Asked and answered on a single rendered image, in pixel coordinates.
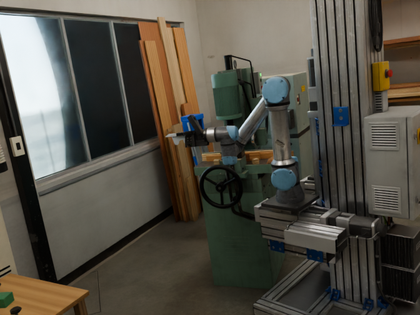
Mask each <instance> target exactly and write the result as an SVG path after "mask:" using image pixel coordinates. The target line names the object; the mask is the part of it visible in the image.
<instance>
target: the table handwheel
mask: <svg viewBox="0 0 420 315"><path fill-rule="evenodd" d="M216 169H223V170H225V171H228V172H229V173H231V174H232V175H233V176H234V178H233V179H230V181H228V182H227V181H226V180H227V179H225V180H224V181H223V182H219V183H216V182H214V181H212V180H210V179H209V178H207V177H206V176H207V174H208V173H210V172H211V171H213V170H216ZM204 180H207V181H209V182H210V183H212V184H214V185H215V186H216V191H217V192H219V193H220V197H221V204H218V203H216V202H214V201H212V200H210V199H209V198H208V196H207V194H206V193H205V190H204ZM235 180H236V181H237V183H238V186H239V192H238V195H237V199H236V200H235V201H233V202H230V203H229V204H224V203H223V191H224V190H225V189H226V186H227V185H228V184H229V183H231V182H233V181H235ZM199 188H200V192H201V194H202V196H203V198H204V199H205V200H206V202H208V203H209V204H210V205H212V206H214V207H215V208H219V209H227V208H231V207H233V206H235V205H236V204H237V203H238V202H239V201H240V199H241V197H242V195H243V183H242V181H241V178H240V177H239V175H238V174H237V172H236V171H234V170H233V169H231V168H230V167H227V166H224V165H214V166H211V167H209V168H207V169H206V170H205V171H204V172H203V174H202V175H201V178H200V181H199Z"/></svg>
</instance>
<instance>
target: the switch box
mask: <svg viewBox="0 0 420 315"><path fill-rule="evenodd" d="M260 73H261V71H257V72H253V76H254V84H255V89H256V94H261V93H262V91H261V90H262V89H261V86H262V85H263V82H262V81H261V80H260V79H262V76H261V77H260ZM250 75H251V84H252V90H253V94H255V93H254V86H253V78H252V74H251V72H250Z"/></svg>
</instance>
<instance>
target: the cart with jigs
mask: <svg viewBox="0 0 420 315"><path fill-rule="evenodd" d="M87 296H89V291H88V290H85V289H79V288H76V287H71V286H65V285H62V284H56V283H53V282H47V281H42V280H39V279H34V278H30V277H25V276H20V275H16V274H11V273H10V274H8V275H7V276H4V277H2V278H1V279H0V315H63V314H64V313H65V312H67V311H68V310H70V309H71V308H72V307H73V308H74V313H75V315H88V312H87V309H86V303H85V300H84V298H86V297H87Z"/></svg>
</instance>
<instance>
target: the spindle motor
mask: <svg viewBox="0 0 420 315"><path fill-rule="evenodd" d="M211 81H212V88H213V89H212V90H213V95H214V104H215V110H216V119H217V120H230V119H237V118H240V117H241V116H242V113H241V103H240V97H239V86H238V75H237V72H236V71H233V72H224V73H219V74H212V75H211Z"/></svg>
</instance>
